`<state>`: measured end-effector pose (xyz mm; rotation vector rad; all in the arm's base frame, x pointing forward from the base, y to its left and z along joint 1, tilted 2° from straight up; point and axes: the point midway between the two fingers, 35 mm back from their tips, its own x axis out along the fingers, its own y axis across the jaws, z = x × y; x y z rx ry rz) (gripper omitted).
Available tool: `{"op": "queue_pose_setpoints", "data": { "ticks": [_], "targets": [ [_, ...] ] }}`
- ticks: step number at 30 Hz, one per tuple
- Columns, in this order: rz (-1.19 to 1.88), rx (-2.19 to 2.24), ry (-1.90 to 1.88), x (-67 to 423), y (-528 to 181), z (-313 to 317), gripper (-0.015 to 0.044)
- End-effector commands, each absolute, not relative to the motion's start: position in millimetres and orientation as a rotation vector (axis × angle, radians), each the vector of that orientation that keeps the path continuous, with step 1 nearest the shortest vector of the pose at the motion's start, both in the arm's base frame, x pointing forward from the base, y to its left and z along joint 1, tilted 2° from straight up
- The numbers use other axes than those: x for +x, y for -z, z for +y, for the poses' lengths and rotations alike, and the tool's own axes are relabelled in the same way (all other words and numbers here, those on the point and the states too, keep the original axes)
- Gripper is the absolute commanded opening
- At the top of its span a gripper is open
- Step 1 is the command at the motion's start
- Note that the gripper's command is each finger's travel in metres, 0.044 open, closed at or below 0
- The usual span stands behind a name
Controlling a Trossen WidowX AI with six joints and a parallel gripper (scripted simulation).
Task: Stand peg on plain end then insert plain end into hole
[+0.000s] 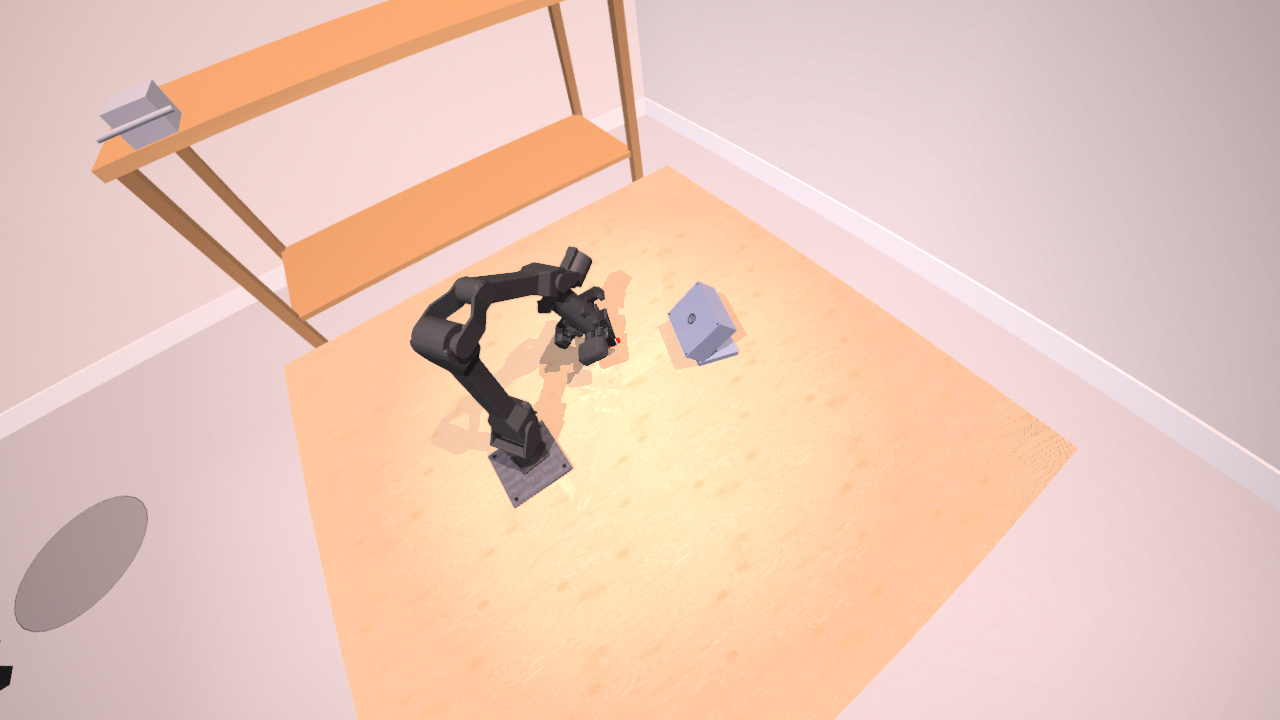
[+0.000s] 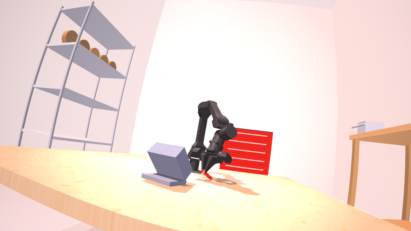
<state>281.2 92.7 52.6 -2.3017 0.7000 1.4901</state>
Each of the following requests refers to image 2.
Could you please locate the grey sloped panel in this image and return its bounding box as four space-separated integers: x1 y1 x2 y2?
141 142 193 187

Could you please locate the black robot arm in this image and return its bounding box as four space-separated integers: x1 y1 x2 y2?
188 100 237 171

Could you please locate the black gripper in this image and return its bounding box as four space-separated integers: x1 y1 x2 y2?
192 139 232 173

